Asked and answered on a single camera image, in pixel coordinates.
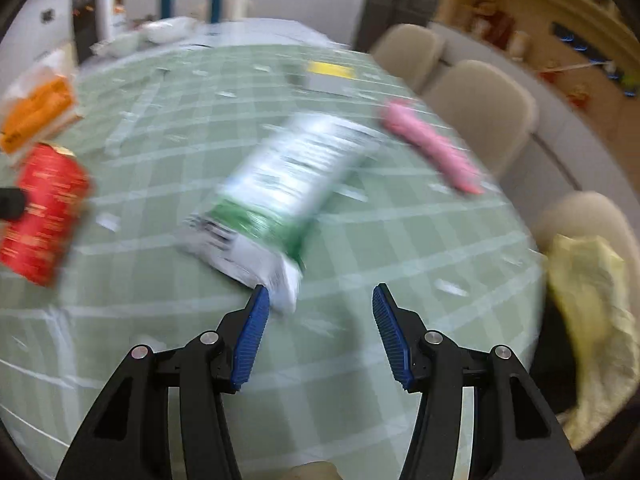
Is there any green and white packet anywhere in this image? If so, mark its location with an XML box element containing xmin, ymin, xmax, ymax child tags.
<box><xmin>174</xmin><ymin>111</ymin><xmax>387</xmax><ymax>317</ymax></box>

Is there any bin with yellow bag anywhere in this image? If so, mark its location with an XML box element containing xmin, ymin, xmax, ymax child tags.
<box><xmin>546</xmin><ymin>234</ymin><xmax>640</xmax><ymax>452</ymax></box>

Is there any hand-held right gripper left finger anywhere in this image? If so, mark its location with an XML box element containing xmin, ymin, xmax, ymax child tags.
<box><xmin>55</xmin><ymin>285</ymin><xmax>271</xmax><ymax>480</ymax></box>

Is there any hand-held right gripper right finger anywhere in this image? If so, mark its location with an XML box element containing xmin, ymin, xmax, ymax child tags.
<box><xmin>371</xmin><ymin>282</ymin><xmax>586</xmax><ymax>480</ymax></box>

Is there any yellow and grey box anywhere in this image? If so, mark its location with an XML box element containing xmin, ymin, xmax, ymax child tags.
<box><xmin>304</xmin><ymin>59</ymin><xmax>360</xmax><ymax>97</ymax></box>

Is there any beige chair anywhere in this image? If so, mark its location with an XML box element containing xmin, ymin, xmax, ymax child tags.
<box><xmin>421</xmin><ymin>59</ymin><xmax>539</xmax><ymax>177</ymax></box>
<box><xmin>531</xmin><ymin>191</ymin><xmax>632</xmax><ymax>266</ymax></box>
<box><xmin>371</xmin><ymin>23</ymin><xmax>447</xmax><ymax>94</ymax></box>

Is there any white bowl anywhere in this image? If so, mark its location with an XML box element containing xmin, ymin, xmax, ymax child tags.
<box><xmin>139</xmin><ymin>16</ymin><xmax>197</xmax><ymax>44</ymax></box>

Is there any pink shrimp toy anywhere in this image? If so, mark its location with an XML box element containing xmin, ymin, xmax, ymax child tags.
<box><xmin>381</xmin><ymin>99</ymin><xmax>487</xmax><ymax>196</ymax></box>

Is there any orange packet with clear wrap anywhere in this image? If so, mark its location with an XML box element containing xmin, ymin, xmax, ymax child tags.
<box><xmin>0</xmin><ymin>49</ymin><xmax>82</xmax><ymax>162</ymax></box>

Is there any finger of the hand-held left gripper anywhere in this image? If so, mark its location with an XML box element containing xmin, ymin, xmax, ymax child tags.
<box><xmin>0</xmin><ymin>187</ymin><xmax>26</xmax><ymax>222</ymax></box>

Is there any red snack packet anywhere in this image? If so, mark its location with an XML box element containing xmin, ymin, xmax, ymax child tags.
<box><xmin>0</xmin><ymin>141</ymin><xmax>94</xmax><ymax>289</ymax></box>

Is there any wooden wall shelf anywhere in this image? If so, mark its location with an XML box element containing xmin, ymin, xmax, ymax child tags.
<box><xmin>434</xmin><ymin>0</ymin><xmax>640</xmax><ymax>128</ymax></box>

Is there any green grid tablecloth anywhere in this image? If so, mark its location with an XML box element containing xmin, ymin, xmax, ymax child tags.
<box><xmin>0</xmin><ymin>17</ymin><xmax>549</xmax><ymax>480</ymax></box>

